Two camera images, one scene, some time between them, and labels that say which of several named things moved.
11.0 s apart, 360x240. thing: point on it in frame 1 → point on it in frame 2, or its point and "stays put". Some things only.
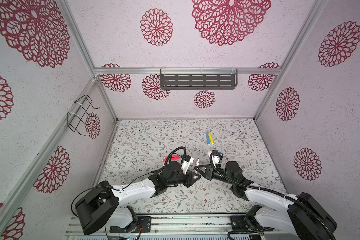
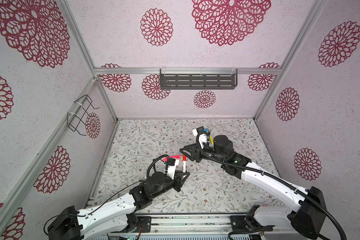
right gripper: (209, 173) → (190, 149)
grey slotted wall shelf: (198, 78) stays put
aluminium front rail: (176, 225) stays put
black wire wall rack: (76, 119) stays put
